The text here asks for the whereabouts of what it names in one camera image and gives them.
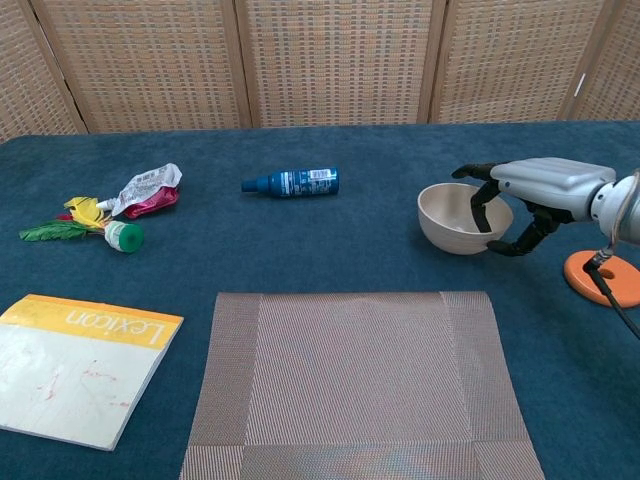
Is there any feather shuttlecock with green base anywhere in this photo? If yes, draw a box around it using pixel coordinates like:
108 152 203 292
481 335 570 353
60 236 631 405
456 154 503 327
18 196 145 254

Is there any yellow white Lexicon book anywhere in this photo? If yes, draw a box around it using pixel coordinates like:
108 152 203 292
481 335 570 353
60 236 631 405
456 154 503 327
0 293 185 452

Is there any orange disc with hole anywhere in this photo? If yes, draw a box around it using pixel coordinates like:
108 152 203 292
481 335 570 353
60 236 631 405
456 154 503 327
563 249 640 307

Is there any woven wooden folding screen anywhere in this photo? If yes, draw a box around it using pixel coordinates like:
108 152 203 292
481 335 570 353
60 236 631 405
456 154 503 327
0 0 640 146

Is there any gray woven placemat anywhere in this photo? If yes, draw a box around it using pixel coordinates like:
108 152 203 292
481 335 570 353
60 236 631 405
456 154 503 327
179 291 546 480

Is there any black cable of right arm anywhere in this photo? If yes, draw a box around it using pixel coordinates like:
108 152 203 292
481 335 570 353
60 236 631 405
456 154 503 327
584 169 640 341

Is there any blue carpet table cover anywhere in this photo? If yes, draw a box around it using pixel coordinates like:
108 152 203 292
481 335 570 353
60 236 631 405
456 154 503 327
0 119 640 480

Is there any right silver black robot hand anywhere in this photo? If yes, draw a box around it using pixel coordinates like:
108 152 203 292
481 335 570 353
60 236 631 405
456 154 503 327
451 157 619 257

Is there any blue spray bottle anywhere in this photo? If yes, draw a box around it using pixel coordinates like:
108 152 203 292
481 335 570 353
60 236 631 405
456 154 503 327
241 167 341 200

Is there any white bowl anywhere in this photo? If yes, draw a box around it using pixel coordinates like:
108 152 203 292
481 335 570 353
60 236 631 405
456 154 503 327
417 182 515 256

